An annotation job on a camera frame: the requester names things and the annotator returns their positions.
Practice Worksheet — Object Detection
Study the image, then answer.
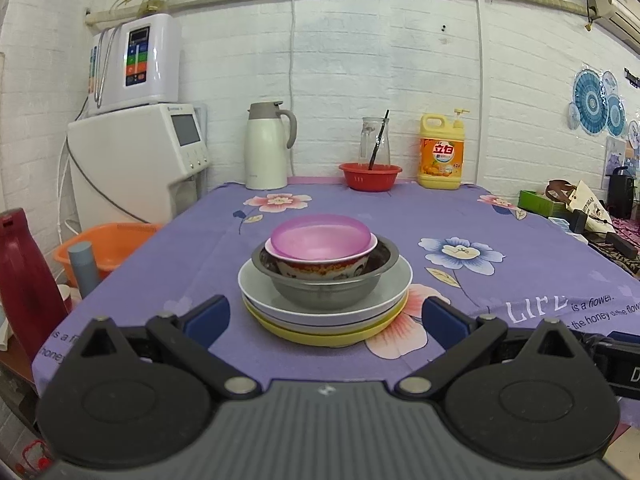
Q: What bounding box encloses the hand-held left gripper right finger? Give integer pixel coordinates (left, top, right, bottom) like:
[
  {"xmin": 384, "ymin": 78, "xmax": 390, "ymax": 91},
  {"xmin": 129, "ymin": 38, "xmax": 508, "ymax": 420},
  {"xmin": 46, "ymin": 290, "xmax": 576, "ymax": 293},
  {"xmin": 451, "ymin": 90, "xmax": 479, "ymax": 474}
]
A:
[{"xmin": 394, "ymin": 296, "xmax": 582, "ymax": 403}]

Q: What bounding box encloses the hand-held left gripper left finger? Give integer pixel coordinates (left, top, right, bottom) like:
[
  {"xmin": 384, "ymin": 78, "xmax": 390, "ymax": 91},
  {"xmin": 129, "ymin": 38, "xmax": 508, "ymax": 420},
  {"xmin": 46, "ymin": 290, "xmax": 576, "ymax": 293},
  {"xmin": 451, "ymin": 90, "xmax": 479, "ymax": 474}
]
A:
[{"xmin": 74, "ymin": 295, "xmax": 262, "ymax": 402}]

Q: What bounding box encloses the white plate with dark rim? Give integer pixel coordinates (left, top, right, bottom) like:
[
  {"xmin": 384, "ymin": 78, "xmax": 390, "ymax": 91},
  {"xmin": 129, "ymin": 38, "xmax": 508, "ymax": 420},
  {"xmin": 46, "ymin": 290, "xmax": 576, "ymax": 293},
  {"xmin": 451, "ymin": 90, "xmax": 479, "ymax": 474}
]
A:
[{"xmin": 243, "ymin": 287, "xmax": 411, "ymax": 335}]

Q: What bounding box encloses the white floral plate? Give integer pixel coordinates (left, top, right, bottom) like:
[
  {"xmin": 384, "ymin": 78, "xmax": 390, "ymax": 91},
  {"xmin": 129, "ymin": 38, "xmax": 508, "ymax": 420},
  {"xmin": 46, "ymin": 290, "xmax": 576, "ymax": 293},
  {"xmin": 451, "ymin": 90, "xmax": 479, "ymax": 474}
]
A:
[{"xmin": 237, "ymin": 254, "xmax": 414, "ymax": 324}]

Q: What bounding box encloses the yellow plate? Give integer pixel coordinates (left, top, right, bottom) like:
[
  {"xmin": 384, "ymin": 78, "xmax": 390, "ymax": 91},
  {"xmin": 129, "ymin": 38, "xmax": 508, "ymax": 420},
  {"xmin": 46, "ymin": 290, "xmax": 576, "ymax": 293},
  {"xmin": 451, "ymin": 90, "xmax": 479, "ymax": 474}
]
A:
[{"xmin": 243, "ymin": 297, "xmax": 409, "ymax": 349}]

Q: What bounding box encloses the stainless steel bowl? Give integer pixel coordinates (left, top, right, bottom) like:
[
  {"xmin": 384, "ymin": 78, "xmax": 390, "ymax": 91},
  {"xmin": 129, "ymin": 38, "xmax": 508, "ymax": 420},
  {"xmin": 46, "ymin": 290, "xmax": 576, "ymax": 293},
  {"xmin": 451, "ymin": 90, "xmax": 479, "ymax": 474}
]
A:
[{"xmin": 251, "ymin": 233, "xmax": 400, "ymax": 311}]

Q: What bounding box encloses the white bowl with red print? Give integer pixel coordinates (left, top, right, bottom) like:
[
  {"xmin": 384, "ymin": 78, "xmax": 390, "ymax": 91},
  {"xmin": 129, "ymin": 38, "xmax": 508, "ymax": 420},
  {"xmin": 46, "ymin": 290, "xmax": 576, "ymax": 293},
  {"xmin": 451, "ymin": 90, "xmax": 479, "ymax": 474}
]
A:
[{"xmin": 263, "ymin": 232, "xmax": 379, "ymax": 280}]

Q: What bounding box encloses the purple plastic bowl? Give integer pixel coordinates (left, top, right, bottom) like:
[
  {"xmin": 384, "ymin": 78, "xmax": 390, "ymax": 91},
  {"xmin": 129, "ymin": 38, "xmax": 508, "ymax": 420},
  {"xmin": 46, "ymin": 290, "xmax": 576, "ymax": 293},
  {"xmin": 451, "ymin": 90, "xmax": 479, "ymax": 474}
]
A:
[{"xmin": 270, "ymin": 214, "xmax": 373, "ymax": 261}]

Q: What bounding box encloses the purple floral tablecloth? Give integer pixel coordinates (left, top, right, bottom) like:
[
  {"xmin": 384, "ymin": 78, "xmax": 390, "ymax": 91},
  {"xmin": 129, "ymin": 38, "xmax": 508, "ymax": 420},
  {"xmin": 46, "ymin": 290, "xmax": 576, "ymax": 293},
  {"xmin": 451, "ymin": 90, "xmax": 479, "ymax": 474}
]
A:
[{"xmin": 31, "ymin": 175, "xmax": 640, "ymax": 413}]

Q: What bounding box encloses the dark patterned cloth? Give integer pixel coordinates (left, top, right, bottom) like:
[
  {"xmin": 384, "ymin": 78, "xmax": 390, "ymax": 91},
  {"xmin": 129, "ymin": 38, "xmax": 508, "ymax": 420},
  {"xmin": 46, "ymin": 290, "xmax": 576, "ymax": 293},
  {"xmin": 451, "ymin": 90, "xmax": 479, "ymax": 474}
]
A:
[{"xmin": 589, "ymin": 219, "xmax": 640, "ymax": 277}]

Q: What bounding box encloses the orange plastic basin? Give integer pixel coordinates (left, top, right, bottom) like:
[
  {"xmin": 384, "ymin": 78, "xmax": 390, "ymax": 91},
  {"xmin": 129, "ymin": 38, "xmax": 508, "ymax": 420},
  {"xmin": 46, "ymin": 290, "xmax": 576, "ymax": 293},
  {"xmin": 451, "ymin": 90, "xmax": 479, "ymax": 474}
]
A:
[{"xmin": 53, "ymin": 222, "xmax": 164, "ymax": 282}]

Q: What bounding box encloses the grey bottle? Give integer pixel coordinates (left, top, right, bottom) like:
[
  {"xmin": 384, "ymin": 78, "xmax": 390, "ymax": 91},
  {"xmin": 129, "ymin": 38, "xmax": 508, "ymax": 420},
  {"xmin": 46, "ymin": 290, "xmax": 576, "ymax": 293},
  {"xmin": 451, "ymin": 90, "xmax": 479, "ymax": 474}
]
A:
[{"xmin": 68, "ymin": 241, "xmax": 100, "ymax": 299}]

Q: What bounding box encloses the green box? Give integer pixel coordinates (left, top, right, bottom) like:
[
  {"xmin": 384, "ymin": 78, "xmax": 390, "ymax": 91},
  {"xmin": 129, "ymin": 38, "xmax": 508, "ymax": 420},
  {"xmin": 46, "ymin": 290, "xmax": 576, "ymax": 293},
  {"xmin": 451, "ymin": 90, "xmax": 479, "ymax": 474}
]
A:
[{"xmin": 517, "ymin": 189, "xmax": 572, "ymax": 217}]

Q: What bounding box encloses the red plastic basket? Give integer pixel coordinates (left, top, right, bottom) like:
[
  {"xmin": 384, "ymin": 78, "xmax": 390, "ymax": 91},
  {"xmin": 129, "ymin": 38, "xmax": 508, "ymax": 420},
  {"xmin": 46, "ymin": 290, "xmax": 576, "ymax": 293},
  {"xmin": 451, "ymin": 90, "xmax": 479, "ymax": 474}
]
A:
[{"xmin": 338, "ymin": 162, "xmax": 403, "ymax": 193}]

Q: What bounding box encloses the yellow detergent bottle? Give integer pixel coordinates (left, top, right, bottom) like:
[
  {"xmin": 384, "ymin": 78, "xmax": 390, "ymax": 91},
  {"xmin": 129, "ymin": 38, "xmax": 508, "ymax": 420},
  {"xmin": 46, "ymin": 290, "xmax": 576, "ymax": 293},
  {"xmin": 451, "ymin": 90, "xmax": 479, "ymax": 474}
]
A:
[{"xmin": 417, "ymin": 108, "xmax": 472, "ymax": 191}]

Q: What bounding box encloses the white and brown paper bag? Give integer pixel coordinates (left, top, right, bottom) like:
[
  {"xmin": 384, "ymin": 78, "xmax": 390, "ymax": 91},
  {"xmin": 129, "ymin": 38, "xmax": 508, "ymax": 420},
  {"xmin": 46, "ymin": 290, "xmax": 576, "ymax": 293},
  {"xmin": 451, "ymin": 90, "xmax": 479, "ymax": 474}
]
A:
[{"xmin": 545, "ymin": 179, "xmax": 619, "ymax": 235}]

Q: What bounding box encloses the black appliance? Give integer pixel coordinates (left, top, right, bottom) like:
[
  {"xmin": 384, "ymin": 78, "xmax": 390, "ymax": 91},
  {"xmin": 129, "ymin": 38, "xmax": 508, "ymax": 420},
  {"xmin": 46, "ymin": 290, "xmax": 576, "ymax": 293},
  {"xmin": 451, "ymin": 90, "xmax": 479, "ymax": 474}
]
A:
[{"xmin": 606, "ymin": 165, "xmax": 637, "ymax": 222}]

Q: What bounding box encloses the white water dispenser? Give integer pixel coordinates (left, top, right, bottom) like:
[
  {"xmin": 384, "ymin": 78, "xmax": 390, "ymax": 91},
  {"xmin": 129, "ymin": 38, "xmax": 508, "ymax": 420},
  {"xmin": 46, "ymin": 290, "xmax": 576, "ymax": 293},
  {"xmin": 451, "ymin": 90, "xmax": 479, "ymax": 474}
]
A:
[{"xmin": 67, "ymin": 103, "xmax": 210, "ymax": 227}]

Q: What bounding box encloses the white thermos jug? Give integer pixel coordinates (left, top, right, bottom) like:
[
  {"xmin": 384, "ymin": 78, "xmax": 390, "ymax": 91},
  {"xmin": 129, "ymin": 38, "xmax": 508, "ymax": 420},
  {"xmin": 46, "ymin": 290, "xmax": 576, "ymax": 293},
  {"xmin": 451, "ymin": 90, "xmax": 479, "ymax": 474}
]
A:
[{"xmin": 243, "ymin": 101, "xmax": 298, "ymax": 191}]

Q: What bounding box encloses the red thermos bottle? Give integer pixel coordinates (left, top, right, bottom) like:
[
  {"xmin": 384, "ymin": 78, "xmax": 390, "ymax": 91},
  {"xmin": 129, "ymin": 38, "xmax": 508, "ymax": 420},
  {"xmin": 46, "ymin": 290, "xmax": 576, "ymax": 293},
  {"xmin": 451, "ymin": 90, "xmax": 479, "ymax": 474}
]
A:
[{"xmin": 0, "ymin": 207, "xmax": 72, "ymax": 362}]

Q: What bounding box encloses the black stirring stick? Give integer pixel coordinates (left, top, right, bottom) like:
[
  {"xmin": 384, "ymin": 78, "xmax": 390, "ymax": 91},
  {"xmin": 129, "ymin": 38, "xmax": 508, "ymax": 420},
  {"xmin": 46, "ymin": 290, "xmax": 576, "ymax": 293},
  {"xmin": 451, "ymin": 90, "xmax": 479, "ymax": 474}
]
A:
[{"xmin": 368, "ymin": 109, "xmax": 390, "ymax": 171}]

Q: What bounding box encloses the glass carafe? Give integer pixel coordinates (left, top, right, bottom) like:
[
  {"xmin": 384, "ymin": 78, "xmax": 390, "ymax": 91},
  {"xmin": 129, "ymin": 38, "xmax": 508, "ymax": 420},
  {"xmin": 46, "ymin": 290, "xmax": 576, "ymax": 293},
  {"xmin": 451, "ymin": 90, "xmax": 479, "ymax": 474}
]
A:
[{"xmin": 358, "ymin": 116, "xmax": 392, "ymax": 167}]

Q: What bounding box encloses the white water ionizer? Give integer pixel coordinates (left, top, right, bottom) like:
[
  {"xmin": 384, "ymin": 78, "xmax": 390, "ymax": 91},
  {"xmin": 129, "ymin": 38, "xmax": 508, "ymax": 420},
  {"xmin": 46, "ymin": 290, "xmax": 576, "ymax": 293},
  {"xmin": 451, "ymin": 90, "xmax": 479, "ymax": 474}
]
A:
[{"xmin": 87, "ymin": 12, "xmax": 182, "ymax": 117}]

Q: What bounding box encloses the grey cable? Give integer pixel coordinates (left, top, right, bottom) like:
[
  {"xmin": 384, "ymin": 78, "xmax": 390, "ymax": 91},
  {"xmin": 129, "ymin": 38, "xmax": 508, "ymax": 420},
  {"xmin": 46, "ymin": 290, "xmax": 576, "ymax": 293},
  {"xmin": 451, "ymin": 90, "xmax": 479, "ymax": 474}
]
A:
[{"xmin": 64, "ymin": 135, "xmax": 162, "ymax": 227}]

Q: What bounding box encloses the white wall conduit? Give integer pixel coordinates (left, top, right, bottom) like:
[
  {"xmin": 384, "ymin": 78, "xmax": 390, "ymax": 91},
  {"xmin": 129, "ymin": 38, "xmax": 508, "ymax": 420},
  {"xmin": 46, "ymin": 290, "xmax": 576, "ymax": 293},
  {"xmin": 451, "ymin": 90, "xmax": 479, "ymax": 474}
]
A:
[{"xmin": 476, "ymin": 0, "xmax": 487, "ymax": 187}]

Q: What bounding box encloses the small blue round wall decoration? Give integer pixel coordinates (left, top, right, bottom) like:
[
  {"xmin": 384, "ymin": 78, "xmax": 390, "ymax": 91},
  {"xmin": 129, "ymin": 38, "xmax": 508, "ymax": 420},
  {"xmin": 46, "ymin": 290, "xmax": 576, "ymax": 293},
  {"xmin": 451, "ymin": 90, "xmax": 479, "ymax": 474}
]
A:
[{"xmin": 602, "ymin": 91, "xmax": 628, "ymax": 139}]

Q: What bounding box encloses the large blue round wall decoration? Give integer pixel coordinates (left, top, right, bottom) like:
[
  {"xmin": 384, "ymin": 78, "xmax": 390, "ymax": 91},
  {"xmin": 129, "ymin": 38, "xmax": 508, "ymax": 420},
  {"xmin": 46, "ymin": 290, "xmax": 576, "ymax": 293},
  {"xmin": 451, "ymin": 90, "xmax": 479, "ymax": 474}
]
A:
[{"xmin": 572, "ymin": 66, "xmax": 607, "ymax": 137}]

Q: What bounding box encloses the wall air conditioner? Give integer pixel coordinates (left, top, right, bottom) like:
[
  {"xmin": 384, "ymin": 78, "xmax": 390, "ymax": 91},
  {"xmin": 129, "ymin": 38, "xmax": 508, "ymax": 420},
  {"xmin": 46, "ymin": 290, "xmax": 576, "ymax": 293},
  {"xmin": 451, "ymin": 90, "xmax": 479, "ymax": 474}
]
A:
[{"xmin": 581, "ymin": 0, "xmax": 640, "ymax": 54}]

